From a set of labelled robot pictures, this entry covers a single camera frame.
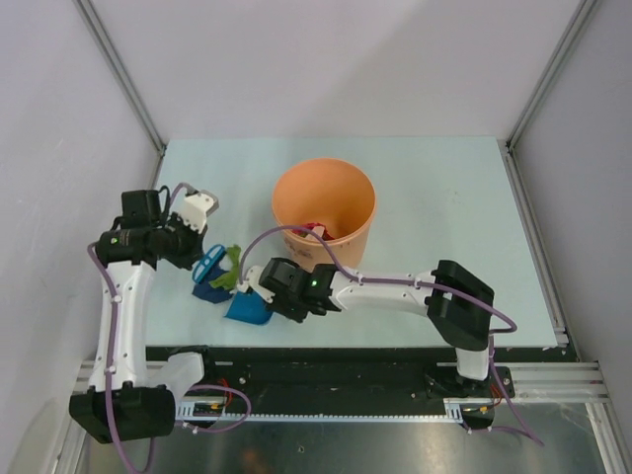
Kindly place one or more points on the orange plastic bucket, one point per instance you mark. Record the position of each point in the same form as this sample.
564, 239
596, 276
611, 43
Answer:
333, 194

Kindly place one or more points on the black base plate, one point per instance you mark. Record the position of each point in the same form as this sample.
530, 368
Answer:
431, 356

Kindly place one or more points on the blue plastic dustpan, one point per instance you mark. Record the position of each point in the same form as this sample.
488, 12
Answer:
249, 308

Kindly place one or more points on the right aluminium corner post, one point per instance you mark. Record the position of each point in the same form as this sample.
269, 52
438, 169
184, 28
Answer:
558, 59

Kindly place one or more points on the left aluminium corner post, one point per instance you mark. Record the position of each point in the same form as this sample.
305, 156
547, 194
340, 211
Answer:
105, 44

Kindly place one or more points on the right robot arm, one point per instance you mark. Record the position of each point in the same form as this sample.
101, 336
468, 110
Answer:
457, 303

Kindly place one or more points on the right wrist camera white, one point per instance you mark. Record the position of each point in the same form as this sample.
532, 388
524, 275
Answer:
251, 282

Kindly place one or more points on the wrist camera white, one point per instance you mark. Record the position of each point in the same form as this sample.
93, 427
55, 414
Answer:
251, 282
196, 209

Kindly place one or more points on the red paper scrap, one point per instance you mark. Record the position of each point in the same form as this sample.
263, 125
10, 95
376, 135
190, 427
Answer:
309, 230

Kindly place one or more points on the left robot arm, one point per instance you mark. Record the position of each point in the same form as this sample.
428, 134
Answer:
123, 401

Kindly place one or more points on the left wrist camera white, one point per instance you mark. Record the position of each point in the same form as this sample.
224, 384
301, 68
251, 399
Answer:
196, 209

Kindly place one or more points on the blue hand brush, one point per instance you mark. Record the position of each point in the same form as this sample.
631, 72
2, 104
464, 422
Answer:
208, 262

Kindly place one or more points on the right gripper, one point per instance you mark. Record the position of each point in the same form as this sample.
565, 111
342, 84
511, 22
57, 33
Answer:
298, 316

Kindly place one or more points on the white cable duct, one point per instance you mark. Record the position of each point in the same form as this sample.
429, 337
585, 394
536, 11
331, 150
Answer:
407, 410

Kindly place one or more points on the aluminium frame rail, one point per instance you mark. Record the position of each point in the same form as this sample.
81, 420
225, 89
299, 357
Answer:
558, 380

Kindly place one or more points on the aluminium corner post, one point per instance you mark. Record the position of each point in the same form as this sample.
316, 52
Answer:
558, 59
105, 44

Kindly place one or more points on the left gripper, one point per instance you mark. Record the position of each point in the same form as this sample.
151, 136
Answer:
196, 243

